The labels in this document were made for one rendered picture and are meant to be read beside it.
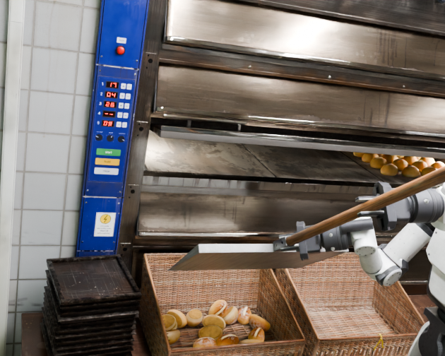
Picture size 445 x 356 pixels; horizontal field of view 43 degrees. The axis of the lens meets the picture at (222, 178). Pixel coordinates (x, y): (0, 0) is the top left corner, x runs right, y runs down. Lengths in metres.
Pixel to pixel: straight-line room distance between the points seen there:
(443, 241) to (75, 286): 1.23
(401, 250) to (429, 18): 1.06
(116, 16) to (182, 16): 0.24
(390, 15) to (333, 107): 0.43
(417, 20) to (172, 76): 1.06
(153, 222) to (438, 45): 1.44
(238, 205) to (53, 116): 0.86
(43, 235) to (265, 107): 1.01
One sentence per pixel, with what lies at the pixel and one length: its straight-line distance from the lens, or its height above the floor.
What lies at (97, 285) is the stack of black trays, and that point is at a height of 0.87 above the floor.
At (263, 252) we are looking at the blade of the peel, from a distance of 1.86.
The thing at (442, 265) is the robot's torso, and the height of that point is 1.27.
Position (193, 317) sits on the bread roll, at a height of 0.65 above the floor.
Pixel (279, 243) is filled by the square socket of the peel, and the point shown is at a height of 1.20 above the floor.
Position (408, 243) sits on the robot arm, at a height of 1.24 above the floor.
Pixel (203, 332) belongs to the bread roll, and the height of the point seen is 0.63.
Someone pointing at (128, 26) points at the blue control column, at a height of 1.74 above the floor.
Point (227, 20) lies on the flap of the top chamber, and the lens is 2.17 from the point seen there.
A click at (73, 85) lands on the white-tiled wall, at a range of 2.09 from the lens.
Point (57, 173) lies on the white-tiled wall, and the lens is 2.19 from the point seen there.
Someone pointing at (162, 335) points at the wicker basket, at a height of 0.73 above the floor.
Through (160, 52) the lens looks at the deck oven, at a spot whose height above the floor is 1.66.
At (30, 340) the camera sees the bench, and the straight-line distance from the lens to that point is 2.30.
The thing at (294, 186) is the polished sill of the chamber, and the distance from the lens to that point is 2.49.
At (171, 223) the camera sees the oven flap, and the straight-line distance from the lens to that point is 2.35.
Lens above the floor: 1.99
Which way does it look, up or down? 20 degrees down
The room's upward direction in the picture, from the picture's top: 11 degrees clockwise
